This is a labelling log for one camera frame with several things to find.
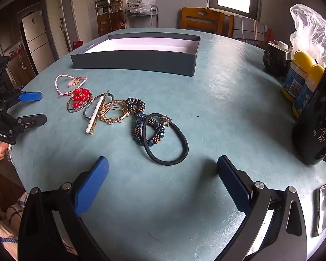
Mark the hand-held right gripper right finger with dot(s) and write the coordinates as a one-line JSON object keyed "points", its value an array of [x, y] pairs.
{"points": [[233, 186]]}

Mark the white refrigerator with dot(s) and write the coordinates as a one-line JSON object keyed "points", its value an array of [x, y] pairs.
{"points": [[36, 38]]}

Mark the grey plaid cloth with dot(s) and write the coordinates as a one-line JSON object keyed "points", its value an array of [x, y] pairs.
{"points": [[247, 28]]}

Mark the pearl hair clip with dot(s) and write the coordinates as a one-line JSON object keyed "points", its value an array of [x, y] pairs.
{"points": [[93, 119]]}

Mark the metal cart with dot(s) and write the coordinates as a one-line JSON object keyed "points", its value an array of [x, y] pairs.
{"points": [[154, 16]]}

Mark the gold round hair pin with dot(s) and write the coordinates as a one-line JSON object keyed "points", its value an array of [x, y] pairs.
{"points": [[106, 95]]}

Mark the black glossy package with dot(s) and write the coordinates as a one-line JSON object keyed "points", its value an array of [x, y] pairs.
{"points": [[315, 119]]}

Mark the red box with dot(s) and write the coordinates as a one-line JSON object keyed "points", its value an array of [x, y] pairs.
{"points": [[78, 45]]}

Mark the wooden shelf unit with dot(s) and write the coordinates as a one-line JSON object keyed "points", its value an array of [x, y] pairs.
{"points": [[108, 19]]}

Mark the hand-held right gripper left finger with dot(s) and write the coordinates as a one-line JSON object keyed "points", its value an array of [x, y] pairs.
{"points": [[93, 186]]}

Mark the clear plastic bag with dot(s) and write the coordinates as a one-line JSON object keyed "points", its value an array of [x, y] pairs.
{"points": [[312, 27]]}

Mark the black mug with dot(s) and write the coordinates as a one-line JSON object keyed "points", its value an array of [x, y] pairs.
{"points": [[274, 59]]}

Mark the yellow-capped blue bottle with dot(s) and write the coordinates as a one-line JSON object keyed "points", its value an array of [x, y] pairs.
{"points": [[293, 78], [304, 100]]}

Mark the white plastic bag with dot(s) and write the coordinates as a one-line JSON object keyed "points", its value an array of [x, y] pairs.
{"points": [[138, 4]]}

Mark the white door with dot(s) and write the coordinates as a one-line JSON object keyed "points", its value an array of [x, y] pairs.
{"points": [[57, 19]]}

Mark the dark jewelry box tray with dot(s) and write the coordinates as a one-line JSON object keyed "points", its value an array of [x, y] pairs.
{"points": [[125, 65]]}

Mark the plaid clothing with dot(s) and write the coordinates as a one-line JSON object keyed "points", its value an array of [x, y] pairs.
{"points": [[2, 231]]}

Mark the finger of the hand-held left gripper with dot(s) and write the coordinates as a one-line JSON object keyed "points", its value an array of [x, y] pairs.
{"points": [[31, 96], [34, 120]]}

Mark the red cloth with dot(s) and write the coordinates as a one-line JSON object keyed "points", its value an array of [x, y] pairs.
{"points": [[270, 35]]}

